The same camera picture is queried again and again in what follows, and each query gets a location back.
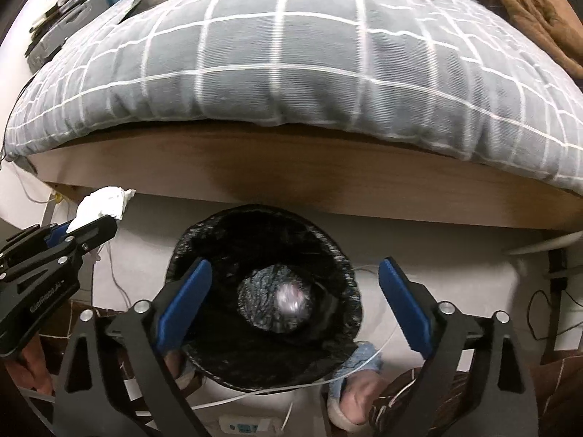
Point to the white tissue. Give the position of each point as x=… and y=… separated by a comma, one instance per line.
x=104, y=202

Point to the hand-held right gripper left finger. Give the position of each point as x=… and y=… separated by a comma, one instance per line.
x=186, y=302

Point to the grey checked bed sheet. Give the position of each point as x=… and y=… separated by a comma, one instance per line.
x=319, y=77

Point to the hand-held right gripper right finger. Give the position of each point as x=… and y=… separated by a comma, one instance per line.
x=404, y=309

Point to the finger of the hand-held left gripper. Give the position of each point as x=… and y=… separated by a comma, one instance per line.
x=57, y=235
x=93, y=232

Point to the blue fluffy slipper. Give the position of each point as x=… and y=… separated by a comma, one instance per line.
x=360, y=364

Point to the brown fleece coat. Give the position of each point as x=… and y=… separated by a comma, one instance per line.
x=537, y=4

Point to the grey suitcase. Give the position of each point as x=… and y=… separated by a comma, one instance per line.
x=68, y=22

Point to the white power strip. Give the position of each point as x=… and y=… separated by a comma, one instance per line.
x=246, y=428

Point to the bin with black bag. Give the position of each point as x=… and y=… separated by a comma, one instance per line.
x=273, y=246

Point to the brown checked pants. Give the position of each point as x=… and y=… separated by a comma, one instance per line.
x=560, y=387

